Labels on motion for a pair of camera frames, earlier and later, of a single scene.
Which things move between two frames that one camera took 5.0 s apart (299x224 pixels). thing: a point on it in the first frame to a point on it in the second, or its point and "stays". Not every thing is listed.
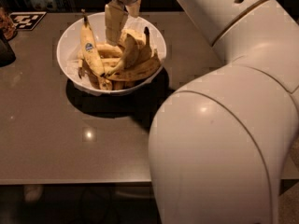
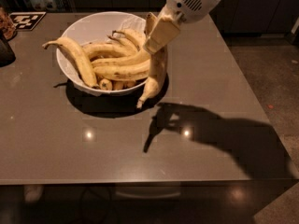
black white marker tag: [26, 21] stays
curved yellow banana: [127, 57] to [158, 64]
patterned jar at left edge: [7, 28] stays
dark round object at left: [7, 53] stays
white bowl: [68, 50] stays
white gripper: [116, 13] to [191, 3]
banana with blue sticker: [89, 49] to [78, 57]
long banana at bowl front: [137, 69] stays
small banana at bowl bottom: [105, 84] stays
